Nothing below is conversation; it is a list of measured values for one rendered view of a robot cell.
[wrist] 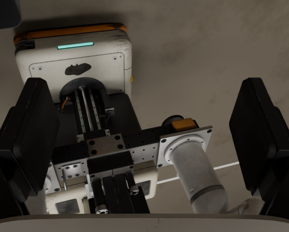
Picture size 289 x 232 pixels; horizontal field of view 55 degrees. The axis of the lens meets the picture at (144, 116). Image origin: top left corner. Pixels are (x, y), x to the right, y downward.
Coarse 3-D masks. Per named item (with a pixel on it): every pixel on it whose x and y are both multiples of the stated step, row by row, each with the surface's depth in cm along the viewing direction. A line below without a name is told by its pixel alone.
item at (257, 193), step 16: (256, 80) 12; (240, 96) 12; (256, 96) 11; (240, 112) 12; (256, 112) 10; (272, 112) 10; (240, 128) 12; (256, 128) 10; (272, 128) 10; (288, 128) 11; (240, 144) 12; (256, 144) 10; (272, 144) 9; (288, 144) 9; (240, 160) 12; (256, 160) 10; (272, 160) 10; (288, 160) 10; (256, 176) 11; (272, 176) 10; (256, 192) 11; (272, 192) 10
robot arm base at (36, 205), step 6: (48, 180) 71; (48, 186) 73; (42, 192) 68; (30, 198) 64; (36, 198) 65; (42, 198) 67; (30, 204) 63; (36, 204) 64; (42, 204) 66; (30, 210) 62; (36, 210) 63; (42, 210) 65
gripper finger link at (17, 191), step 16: (32, 80) 12; (32, 96) 11; (48, 96) 12; (16, 112) 10; (32, 112) 10; (48, 112) 12; (0, 128) 11; (16, 128) 10; (32, 128) 10; (48, 128) 12; (0, 144) 9; (16, 144) 9; (32, 144) 10; (48, 144) 12; (0, 160) 10; (16, 160) 10; (32, 160) 10; (48, 160) 12; (16, 176) 10; (32, 176) 11; (16, 192) 10; (32, 192) 11
